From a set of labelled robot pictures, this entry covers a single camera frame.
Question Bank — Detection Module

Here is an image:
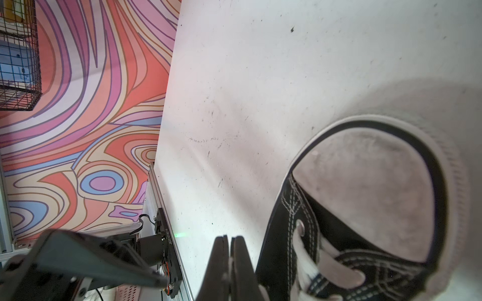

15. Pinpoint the black wire basket left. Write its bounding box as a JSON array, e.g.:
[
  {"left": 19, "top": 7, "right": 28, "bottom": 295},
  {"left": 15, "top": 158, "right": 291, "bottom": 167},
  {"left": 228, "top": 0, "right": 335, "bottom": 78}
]
[{"left": 1, "top": 0, "right": 42, "bottom": 111}]

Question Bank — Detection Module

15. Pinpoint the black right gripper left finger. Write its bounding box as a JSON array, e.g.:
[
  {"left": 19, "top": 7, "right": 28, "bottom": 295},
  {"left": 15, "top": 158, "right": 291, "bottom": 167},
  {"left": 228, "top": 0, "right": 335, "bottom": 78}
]
[{"left": 195, "top": 236, "right": 230, "bottom": 301}]

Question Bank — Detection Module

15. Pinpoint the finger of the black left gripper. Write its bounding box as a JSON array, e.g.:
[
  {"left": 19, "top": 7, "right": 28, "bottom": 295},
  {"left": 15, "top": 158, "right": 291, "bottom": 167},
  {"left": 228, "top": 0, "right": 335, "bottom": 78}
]
[{"left": 1, "top": 230, "right": 169, "bottom": 300}]

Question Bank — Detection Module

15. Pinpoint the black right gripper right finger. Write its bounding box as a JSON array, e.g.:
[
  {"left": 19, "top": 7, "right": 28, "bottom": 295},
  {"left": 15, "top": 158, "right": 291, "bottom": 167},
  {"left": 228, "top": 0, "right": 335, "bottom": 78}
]
[{"left": 230, "top": 236, "right": 264, "bottom": 301}]

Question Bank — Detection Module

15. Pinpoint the black sneaker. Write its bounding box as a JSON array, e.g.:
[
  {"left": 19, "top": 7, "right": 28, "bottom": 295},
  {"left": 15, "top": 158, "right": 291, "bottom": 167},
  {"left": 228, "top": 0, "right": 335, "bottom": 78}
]
[{"left": 256, "top": 114, "right": 469, "bottom": 300}]

